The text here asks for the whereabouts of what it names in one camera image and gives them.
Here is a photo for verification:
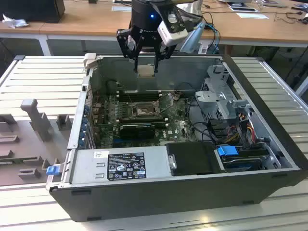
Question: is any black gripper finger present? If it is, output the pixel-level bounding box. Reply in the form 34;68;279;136
154;39;176;74
116;28;145;73

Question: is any silver square CPU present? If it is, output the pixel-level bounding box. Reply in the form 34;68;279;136
137;64;156;77

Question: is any black RAM slot bank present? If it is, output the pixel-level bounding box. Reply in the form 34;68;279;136
116;115;168;128
117;90;161;102

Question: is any CPU socket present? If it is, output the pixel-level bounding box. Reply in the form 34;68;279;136
131;101;162;119

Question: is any grey plastic case latch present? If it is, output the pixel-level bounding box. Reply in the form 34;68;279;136
83;53;97;73

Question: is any silver metal drive cage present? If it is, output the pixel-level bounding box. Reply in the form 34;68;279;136
194;64;256;121

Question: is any green motherboard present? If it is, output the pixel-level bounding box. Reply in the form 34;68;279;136
92;92;200;149

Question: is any black graphics card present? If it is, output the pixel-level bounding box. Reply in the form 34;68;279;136
119;124;156;140

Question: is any flat tablet device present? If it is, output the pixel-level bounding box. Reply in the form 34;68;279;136
228;6;259;13

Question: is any wooden desk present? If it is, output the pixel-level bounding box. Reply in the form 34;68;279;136
0;0;67;57
39;0;308;56

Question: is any white sheet with blue edge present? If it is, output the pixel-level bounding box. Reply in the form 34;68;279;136
235;12;270;20

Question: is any large black box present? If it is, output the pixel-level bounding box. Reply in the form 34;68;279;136
0;0;65;24

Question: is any black plastic shroud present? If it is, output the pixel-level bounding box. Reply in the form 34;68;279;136
165;141;227;177

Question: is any crumpled white paper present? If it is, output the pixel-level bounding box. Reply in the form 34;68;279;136
1;13;29;29

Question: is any blue disk carrier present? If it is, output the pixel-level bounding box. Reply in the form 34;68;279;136
216;145;239;162

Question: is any silver power supply unit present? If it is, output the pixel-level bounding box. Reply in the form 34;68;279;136
61;145;173;186

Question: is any hard disk drive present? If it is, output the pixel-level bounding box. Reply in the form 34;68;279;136
222;156;263;173

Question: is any grey parts rack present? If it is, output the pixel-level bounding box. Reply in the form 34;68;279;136
0;98;74;187

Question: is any blue case latch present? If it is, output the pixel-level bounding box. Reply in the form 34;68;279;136
46;165;60;176

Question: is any black open PC case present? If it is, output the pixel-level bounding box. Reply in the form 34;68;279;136
45;53;308;223

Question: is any green RAM stick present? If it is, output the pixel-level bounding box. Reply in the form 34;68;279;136
0;156;39;165

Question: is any white wrist camera black plate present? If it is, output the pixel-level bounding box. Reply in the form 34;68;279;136
157;9;189;46

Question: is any blue cable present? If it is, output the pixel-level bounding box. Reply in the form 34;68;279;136
204;23;221;53

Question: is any yellow and black wire bundle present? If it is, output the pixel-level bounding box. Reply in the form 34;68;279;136
223;133;241;145

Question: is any yellow and red wire bundle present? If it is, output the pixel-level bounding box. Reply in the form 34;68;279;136
247;121;258;143

